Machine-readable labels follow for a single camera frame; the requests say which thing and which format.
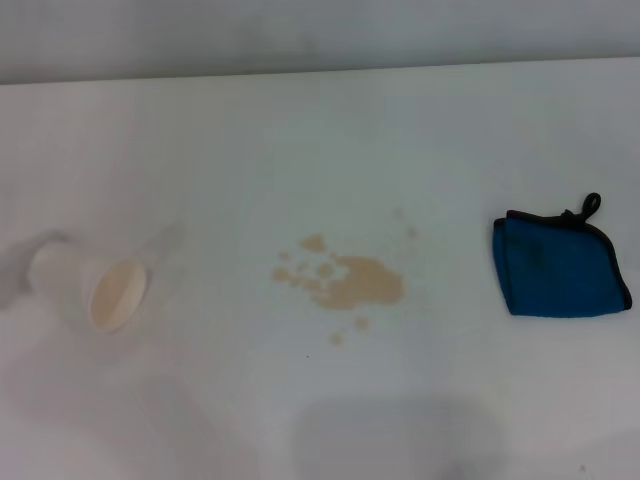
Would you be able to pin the blue rag with black trim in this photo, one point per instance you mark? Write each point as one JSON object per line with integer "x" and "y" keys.
{"x": 555, "y": 270}

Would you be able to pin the brown liquid stain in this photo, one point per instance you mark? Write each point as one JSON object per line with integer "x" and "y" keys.
{"x": 360, "y": 285}

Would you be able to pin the white paper cup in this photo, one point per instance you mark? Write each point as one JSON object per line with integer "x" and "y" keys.
{"x": 65, "y": 282}

